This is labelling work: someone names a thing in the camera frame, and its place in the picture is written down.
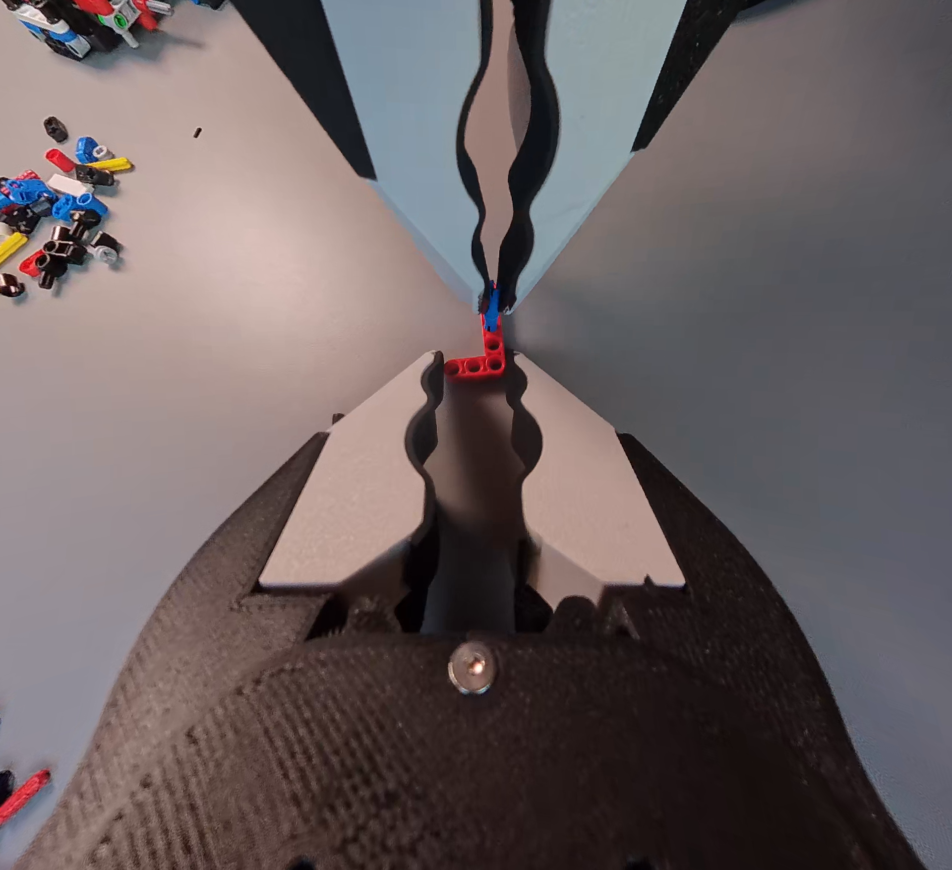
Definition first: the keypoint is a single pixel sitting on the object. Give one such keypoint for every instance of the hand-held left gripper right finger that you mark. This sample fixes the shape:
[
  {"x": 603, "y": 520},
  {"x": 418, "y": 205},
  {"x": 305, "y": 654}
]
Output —
[{"x": 595, "y": 513}]

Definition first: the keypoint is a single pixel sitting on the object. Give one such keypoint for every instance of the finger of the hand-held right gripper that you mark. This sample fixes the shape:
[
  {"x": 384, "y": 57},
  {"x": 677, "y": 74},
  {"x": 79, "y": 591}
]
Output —
[
  {"x": 617, "y": 51},
  {"x": 401, "y": 66}
]

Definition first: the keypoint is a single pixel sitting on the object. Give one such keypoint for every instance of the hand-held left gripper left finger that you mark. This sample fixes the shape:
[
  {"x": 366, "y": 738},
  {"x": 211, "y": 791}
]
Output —
[{"x": 349, "y": 505}]

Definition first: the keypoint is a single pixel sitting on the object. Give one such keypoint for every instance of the red angled lego beam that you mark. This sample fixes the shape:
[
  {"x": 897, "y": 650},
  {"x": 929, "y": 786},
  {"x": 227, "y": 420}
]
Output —
[{"x": 468, "y": 366}]

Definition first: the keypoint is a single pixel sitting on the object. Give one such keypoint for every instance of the single blue lego pin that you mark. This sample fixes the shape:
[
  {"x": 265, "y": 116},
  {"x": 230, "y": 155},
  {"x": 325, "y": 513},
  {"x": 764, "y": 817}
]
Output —
[{"x": 491, "y": 308}]

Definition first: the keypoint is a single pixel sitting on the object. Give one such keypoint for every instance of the black oval lego connector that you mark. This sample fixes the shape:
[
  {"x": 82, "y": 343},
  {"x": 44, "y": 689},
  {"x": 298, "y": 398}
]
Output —
[{"x": 56, "y": 128}]

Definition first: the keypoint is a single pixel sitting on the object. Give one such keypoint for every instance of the pile of mixed lego pieces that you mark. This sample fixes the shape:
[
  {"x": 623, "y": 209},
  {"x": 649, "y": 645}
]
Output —
[{"x": 67, "y": 208}]

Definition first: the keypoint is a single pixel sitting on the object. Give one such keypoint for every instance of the pile of blue lego pins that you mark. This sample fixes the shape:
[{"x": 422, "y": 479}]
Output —
[{"x": 26, "y": 795}]

